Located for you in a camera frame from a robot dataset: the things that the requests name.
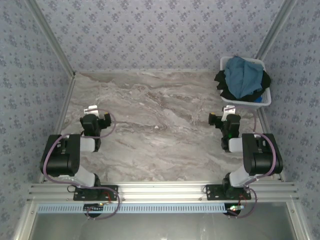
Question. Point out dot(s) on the blue t-shirt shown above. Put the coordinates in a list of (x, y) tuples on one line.
[(243, 77)]

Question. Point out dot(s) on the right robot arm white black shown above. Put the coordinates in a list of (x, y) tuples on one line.
[(260, 155)]

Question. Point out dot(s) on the bright blue cloth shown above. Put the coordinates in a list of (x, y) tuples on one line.
[(259, 99)]

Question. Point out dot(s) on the white plastic laundry basket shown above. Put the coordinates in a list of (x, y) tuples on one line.
[(266, 96)]

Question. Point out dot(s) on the black t-shirt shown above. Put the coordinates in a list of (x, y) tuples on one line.
[(266, 81)]

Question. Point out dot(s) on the black left controller board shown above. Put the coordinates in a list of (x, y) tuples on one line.
[(93, 207)]

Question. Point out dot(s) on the black controller board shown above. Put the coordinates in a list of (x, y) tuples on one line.
[(235, 208), (93, 207)]

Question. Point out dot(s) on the black right controller board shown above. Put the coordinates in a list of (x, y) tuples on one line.
[(235, 208)]

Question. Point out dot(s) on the aluminium cross beam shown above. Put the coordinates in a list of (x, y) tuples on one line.
[(160, 191)]

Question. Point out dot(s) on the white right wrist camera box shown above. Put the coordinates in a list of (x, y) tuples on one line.
[(228, 111)]

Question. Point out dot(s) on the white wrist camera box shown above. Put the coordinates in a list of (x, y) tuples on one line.
[(228, 111), (91, 110)]

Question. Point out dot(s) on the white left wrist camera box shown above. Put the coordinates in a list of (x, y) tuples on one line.
[(91, 110)]

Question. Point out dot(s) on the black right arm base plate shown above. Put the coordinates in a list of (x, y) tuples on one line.
[(215, 193)]

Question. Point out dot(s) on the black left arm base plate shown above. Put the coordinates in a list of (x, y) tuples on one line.
[(82, 195)]

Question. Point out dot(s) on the aluminium frame post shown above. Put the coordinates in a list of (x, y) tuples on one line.
[(50, 37), (277, 27)]

